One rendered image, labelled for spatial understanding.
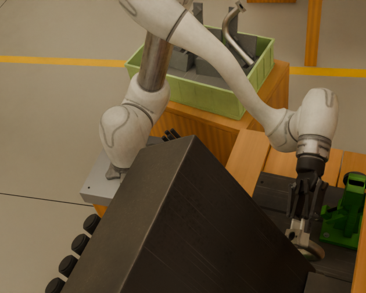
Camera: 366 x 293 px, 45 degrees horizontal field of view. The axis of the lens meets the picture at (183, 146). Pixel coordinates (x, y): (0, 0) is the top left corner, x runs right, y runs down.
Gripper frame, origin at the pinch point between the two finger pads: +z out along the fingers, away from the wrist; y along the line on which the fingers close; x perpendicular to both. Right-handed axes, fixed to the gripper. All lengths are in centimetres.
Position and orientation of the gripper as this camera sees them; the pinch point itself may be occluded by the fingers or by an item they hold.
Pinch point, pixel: (299, 233)
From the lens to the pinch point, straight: 121.7
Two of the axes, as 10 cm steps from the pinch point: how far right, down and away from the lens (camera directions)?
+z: -2.3, 9.3, -2.8
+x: 8.6, 3.3, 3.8
